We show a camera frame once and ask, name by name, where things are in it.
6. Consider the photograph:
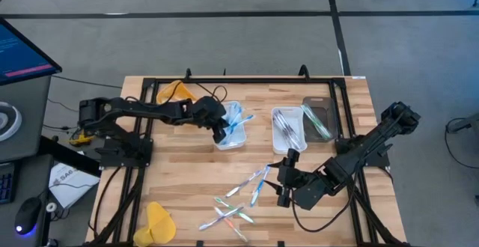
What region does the yellow tool on floor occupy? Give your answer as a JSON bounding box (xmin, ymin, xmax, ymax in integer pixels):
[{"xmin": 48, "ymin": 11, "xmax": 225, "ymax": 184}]
[{"xmin": 68, "ymin": 130, "xmax": 94, "ymax": 147}]

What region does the yellow and black cable bundle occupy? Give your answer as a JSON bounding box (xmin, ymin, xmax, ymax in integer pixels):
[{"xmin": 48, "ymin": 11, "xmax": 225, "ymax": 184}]
[{"xmin": 43, "ymin": 97, "xmax": 82, "ymax": 132}]

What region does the white plastic bin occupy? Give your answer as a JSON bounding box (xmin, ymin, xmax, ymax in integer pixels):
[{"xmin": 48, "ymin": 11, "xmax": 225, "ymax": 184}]
[
  {"xmin": 213, "ymin": 100, "xmax": 248, "ymax": 151},
  {"xmin": 271, "ymin": 106, "xmax": 308, "ymax": 155}
]

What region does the black keyboard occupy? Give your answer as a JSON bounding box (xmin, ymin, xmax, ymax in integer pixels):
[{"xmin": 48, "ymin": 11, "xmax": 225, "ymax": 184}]
[{"xmin": 0, "ymin": 161, "xmax": 16, "ymax": 206}]

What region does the grey translucent plastic bin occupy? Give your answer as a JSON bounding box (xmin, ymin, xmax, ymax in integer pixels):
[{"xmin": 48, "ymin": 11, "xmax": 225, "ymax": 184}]
[{"xmin": 302, "ymin": 96, "xmax": 338, "ymax": 144}]

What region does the black floor cable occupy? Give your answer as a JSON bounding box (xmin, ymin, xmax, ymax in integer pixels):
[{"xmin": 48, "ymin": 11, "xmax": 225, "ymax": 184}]
[
  {"xmin": 51, "ymin": 74, "xmax": 123, "ymax": 90},
  {"xmin": 444, "ymin": 117, "xmax": 479, "ymax": 171}
]

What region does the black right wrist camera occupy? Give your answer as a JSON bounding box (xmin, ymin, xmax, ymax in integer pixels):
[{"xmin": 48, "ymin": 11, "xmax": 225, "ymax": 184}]
[{"xmin": 294, "ymin": 179, "xmax": 332, "ymax": 211}]

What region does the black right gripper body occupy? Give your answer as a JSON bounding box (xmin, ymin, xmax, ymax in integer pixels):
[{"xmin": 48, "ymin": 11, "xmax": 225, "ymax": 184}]
[{"xmin": 276, "ymin": 148, "xmax": 314, "ymax": 208}]

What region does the yellow plastic bin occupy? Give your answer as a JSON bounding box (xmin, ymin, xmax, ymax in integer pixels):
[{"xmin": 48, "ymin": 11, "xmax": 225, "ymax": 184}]
[{"xmin": 156, "ymin": 79, "xmax": 198, "ymax": 106}]

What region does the black desk leg bar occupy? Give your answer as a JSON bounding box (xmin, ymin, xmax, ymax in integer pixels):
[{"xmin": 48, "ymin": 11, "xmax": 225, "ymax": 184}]
[{"xmin": 37, "ymin": 135, "xmax": 103, "ymax": 177}]

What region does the yellow cloth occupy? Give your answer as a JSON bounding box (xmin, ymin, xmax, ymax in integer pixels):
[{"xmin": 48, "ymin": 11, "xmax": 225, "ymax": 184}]
[{"xmin": 132, "ymin": 201, "xmax": 177, "ymax": 247}]

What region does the thick black hanging cable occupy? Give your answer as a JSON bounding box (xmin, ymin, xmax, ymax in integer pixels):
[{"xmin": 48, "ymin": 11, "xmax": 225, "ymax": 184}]
[{"xmin": 88, "ymin": 165, "xmax": 123, "ymax": 239}]

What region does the computer monitor blue screen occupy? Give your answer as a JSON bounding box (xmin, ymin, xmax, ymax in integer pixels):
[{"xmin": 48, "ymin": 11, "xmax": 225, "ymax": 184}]
[{"xmin": 0, "ymin": 16, "xmax": 63, "ymax": 88}]

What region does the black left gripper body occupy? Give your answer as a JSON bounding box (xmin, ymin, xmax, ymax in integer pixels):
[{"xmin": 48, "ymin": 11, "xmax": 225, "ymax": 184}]
[{"xmin": 190, "ymin": 96, "xmax": 231, "ymax": 144}]

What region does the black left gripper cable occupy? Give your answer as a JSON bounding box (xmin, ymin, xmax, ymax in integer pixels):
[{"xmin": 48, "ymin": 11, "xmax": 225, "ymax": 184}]
[{"xmin": 164, "ymin": 81, "xmax": 228, "ymax": 106}]

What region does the white round device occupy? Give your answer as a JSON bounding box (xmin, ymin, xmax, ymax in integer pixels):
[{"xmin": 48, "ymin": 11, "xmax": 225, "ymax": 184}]
[{"xmin": 0, "ymin": 101, "xmax": 23, "ymax": 143}]

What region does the black computer mouse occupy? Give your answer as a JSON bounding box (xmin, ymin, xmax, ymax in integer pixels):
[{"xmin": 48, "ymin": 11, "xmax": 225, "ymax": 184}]
[{"xmin": 14, "ymin": 196, "xmax": 43, "ymax": 237}]

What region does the orange toothbrush in clear wrapper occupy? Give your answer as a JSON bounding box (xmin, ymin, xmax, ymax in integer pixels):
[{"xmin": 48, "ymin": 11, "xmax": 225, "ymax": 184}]
[{"xmin": 213, "ymin": 206, "xmax": 249, "ymax": 243}]

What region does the grey side desk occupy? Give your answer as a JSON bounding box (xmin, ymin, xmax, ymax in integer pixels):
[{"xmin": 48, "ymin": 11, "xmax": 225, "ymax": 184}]
[{"xmin": 0, "ymin": 75, "xmax": 53, "ymax": 247}]

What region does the white printed paper sheet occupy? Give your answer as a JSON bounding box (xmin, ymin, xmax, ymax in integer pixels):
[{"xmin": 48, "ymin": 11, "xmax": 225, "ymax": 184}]
[{"xmin": 48, "ymin": 162, "xmax": 101, "ymax": 210}]

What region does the purple toothbrush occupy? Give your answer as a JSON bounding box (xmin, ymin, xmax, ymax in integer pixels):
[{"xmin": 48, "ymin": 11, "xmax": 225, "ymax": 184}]
[
  {"xmin": 198, "ymin": 205, "xmax": 245, "ymax": 232},
  {"xmin": 272, "ymin": 111, "xmax": 293, "ymax": 139},
  {"xmin": 284, "ymin": 121, "xmax": 305, "ymax": 150},
  {"xmin": 275, "ymin": 118, "xmax": 296, "ymax": 149},
  {"xmin": 278, "ymin": 115, "xmax": 302, "ymax": 150},
  {"xmin": 275, "ymin": 110, "xmax": 299, "ymax": 145},
  {"xmin": 224, "ymin": 169, "xmax": 263, "ymax": 198}
]

